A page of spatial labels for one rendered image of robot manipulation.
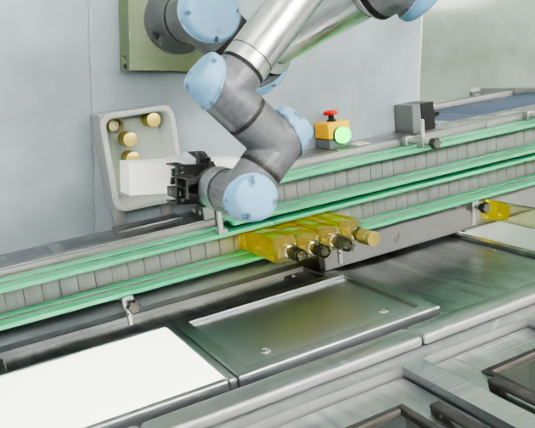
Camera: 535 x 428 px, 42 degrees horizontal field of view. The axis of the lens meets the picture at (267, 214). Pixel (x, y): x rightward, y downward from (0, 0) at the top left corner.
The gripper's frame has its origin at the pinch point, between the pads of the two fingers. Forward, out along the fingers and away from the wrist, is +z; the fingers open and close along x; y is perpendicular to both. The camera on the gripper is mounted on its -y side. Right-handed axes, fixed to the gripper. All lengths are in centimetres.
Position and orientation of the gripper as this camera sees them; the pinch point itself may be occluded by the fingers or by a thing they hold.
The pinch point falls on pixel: (185, 175)
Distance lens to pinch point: 137.6
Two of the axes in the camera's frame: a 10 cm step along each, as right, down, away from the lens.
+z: -4.7, -1.5, 8.7
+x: -0.1, 9.9, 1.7
